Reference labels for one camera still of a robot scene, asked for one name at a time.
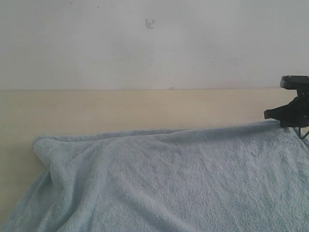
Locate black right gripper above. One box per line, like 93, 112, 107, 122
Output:
264, 89, 309, 128

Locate light blue terry towel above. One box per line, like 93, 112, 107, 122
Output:
0, 121, 309, 232

